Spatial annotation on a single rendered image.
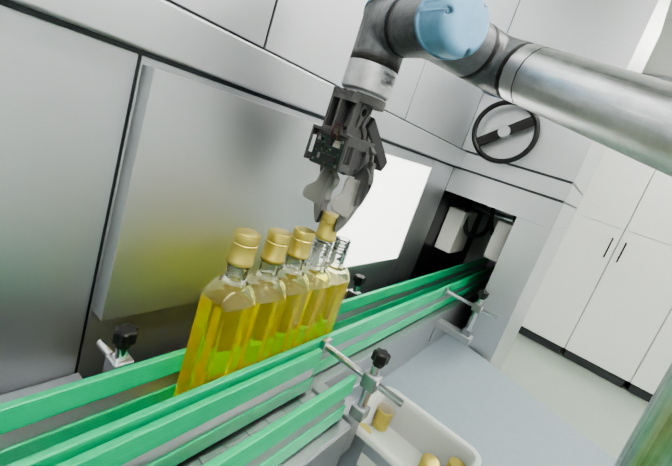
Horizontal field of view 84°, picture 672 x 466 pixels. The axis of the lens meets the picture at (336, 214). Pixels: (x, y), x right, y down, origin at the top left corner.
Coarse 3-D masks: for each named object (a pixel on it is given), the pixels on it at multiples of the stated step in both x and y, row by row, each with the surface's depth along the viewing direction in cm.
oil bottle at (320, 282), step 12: (312, 276) 61; (324, 276) 63; (312, 288) 61; (324, 288) 64; (312, 300) 62; (324, 300) 65; (312, 312) 63; (300, 324) 62; (312, 324) 65; (300, 336) 63; (312, 336) 67
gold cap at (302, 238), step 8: (296, 232) 57; (304, 232) 56; (312, 232) 58; (296, 240) 57; (304, 240) 57; (312, 240) 58; (288, 248) 58; (296, 248) 57; (304, 248) 57; (296, 256) 57; (304, 256) 58
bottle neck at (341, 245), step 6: (336, 240) 67; (342, 240) 66; (348, 240) 68; (336, 246) 67; (342, 246) 67; (348, 246) 67; (336, 252) 67; (342, 252) 67; (330, 258) 68; (336, 258) 67; (342, 258) 67; (336, 264) 67; (342, 264) 68
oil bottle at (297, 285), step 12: (288, 276) 57; (300, 276) 58; (288, 288) 56; (300, 288) 58; (288, 300) 57; (300, 300) 59; (288, 312) 58; (300, 312) 61; (288, 324) 59; (276, 336) 58; (288, 336) 61; (276, 348) 59; (288, 348) 62
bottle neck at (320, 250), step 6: (318, 240) 62; (312, 246) 63; (318, 246) 62; (324, 246) 62; (330, 246) 62; (312, 252) 62; (318, 252) 62; (324, 252) 62; (312, 258) 63; (318, 258) 62; (324, 258) 62; (312, 264) 63; (318, 264) 62; (324, 264) 63
